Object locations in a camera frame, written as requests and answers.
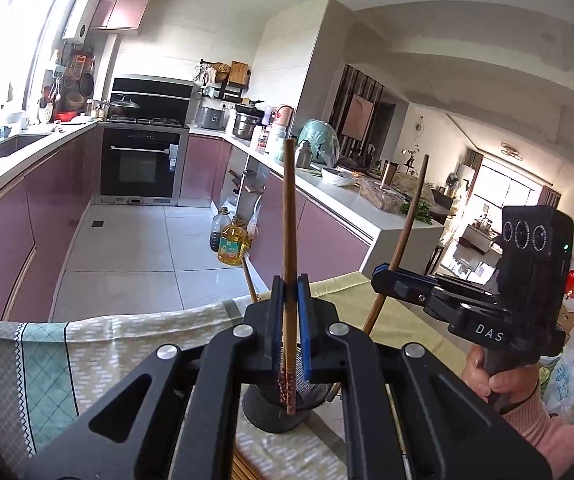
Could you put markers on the black mesh utensil holder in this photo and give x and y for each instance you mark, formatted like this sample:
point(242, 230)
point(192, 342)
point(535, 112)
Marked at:
point(267, 410)

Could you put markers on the black wok with lid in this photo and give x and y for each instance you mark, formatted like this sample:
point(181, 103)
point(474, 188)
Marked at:
point(124, 106)

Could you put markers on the steel thermos flask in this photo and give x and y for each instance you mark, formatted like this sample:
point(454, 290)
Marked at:
point(303, 155)

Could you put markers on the patterned green beige tablecloth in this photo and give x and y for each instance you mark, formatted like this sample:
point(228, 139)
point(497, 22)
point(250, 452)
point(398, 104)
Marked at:
point(117, 340)

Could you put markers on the silver rice cooker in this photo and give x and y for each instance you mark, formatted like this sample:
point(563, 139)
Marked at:
point(211, 117)

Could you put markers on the green appliance under plastic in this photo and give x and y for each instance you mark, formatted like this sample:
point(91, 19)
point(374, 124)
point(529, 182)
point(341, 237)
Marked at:
point(317, 140)

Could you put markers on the kitchen window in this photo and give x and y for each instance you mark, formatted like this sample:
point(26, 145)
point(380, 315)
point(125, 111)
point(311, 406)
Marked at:
point(7, 35)

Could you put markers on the person's right forearm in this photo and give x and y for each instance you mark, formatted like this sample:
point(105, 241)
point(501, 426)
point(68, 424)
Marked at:
point(542, 440)

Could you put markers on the kitchen sink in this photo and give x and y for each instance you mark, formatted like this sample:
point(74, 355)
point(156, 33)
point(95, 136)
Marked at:
point(12, 145)

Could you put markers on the wooden chopstick red patterned end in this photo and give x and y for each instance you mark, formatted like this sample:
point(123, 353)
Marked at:
point(409, 225)
point(290, 210)

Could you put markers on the pink wall picture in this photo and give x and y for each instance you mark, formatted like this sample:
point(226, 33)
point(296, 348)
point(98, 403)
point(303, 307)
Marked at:
point(357, 115)

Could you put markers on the steel stock pot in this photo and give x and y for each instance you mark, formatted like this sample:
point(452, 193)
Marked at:
point(244, 127)

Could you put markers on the gas stove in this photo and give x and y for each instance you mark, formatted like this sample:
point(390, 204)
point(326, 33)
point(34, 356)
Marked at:
point(162, 121)

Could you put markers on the black range hood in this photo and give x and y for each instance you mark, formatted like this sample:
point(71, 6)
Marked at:
point(152, 95)

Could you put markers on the pink electric kettle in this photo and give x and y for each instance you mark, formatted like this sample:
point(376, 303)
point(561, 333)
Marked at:
point(283, 116)

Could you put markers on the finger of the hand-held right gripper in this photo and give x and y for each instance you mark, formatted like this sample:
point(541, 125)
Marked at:
point(402, 287)
point(467, 285)

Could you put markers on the yellow cooking oil bottle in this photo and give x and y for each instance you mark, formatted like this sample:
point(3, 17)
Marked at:
point(231, 245)

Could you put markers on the wall clock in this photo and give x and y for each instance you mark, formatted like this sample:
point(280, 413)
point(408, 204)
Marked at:
point(419, 130)

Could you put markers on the pink kitchen base cabinet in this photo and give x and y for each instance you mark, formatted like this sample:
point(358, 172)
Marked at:
point(317, 240)
point(202, 170)
point(42, 220)

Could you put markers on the white water heater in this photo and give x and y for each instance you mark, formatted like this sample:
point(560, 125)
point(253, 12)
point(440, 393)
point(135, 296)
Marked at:
point(81, 15)

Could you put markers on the person's right hand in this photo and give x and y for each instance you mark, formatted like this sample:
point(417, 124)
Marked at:
point(512, 382)

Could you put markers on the dark liquid plastic bottle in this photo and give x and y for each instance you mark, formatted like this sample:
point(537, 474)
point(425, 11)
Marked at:
point(217, 235)

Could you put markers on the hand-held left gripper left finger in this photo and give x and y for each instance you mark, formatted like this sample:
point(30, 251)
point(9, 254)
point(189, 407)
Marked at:
point(279, 310)

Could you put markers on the hanging kitchen utensil rack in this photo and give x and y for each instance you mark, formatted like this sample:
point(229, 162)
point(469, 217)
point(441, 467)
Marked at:
point(74, 80)

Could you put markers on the green leafy vegetables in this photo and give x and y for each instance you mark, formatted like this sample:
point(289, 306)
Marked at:
point(422, 212)

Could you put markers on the clear plastic food box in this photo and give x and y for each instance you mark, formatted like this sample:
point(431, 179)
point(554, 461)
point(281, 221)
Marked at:
point(382, 196)

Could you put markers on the pink wall cabinet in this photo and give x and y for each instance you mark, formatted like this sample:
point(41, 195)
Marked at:
point(122, 5)

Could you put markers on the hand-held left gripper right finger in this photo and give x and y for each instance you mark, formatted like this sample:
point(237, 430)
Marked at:
point(303, 310)

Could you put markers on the black built-in oven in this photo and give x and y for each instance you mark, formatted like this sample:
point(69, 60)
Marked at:
point(142, 165)

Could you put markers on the brown tumbler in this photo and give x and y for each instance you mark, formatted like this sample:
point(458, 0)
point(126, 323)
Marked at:
point(389, 174)

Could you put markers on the black wall shelf rack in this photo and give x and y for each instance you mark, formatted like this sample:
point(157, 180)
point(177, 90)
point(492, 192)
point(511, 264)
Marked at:
point(232, 92)

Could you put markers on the wooden cutting board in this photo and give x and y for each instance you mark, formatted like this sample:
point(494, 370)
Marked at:
point(238, 72)

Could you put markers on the white bowl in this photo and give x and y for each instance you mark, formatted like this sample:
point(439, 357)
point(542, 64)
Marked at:
point(337, 176)

